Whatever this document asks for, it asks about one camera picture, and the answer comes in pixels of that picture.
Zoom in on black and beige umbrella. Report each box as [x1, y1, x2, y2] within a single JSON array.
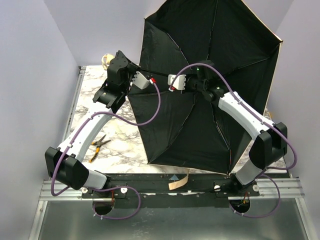
[[101, 0, 284, 191]]

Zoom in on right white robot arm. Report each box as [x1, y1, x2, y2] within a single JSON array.
[[177, 62, 290, 188]]

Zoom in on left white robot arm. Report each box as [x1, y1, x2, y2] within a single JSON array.
[[44, 50, 140, 196]]

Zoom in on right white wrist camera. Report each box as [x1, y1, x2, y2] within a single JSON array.
[[167, 74, 186, 92]]

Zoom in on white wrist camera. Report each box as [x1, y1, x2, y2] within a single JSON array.
[[132, 71, 155, 90], [167, 74, 186, 92]]

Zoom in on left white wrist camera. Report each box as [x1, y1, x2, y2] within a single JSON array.
[[132, 71, 155, 90]]

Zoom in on yellow handled pliers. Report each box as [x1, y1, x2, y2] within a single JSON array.
[[88, 135, 110, 163]]

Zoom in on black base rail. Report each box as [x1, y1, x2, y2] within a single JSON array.
[[82, 173, 260, 209]]

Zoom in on aluminium frame rail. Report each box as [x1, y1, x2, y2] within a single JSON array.
[[27, 66, 87, 240]]

